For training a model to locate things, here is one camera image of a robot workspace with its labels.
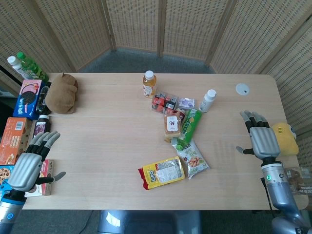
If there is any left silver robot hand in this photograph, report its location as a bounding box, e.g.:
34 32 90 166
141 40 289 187
7 131 66 192

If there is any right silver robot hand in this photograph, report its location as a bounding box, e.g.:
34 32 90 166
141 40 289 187
235 110 281 161

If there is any packaged bread slice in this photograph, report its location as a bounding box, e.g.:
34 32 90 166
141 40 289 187
163 114 183 142

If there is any blue chocolate cookie box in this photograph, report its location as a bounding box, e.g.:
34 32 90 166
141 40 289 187
0 165 17 195

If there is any yellow plush toy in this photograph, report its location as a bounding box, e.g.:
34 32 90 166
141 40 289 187
271 122 300 156

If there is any red white cookie box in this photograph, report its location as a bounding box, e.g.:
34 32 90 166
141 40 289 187
24 159 55 197

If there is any orange biscuit box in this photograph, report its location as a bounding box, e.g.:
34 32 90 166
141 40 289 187
0 117 33 165

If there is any dark purple juice bottle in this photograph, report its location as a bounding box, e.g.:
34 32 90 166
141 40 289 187
33 114 52 141

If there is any brown cold brew box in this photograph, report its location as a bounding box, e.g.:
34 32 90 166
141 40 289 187
282 167 312 211

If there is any small white yogurt bottle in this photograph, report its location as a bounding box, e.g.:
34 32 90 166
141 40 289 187
198 89 217 114

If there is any blue pink Oreo box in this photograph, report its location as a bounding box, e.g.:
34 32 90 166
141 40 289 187
12 78 47 120

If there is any green nut snack bag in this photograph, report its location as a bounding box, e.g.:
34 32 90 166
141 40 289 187
171 138 211 180

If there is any black snack packet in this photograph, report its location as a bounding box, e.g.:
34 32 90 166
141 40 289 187
36 81 52 115

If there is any green chips tube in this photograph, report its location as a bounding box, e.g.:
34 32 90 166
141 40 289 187
175 109 203 151

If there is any brown plush toy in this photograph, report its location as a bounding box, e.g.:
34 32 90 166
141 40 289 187
45 72 79 115

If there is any purple small snack packet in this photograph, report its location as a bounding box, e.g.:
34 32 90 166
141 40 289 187
178 97 196 109

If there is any dark red drink can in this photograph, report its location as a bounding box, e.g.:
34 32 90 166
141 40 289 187
175 108 188 123

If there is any green soda bottle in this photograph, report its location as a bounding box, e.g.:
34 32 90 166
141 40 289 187
16 51 50 83

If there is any white milk drink bottle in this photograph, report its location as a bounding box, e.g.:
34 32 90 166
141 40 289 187
7 56 31 80

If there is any yellow Lipo snack pack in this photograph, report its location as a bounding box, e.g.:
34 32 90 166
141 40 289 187
138 156 186 191

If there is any red black snack multipack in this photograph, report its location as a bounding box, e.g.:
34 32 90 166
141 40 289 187
151 91 179 115

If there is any orange juice bottle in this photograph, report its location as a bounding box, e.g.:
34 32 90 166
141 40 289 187
142 70 157 99

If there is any woven bamboo folding screen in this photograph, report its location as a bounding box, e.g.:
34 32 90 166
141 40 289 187
0 0 312 169

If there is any white table cable grommet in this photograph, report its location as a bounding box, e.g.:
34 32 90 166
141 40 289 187
235 83 251 96

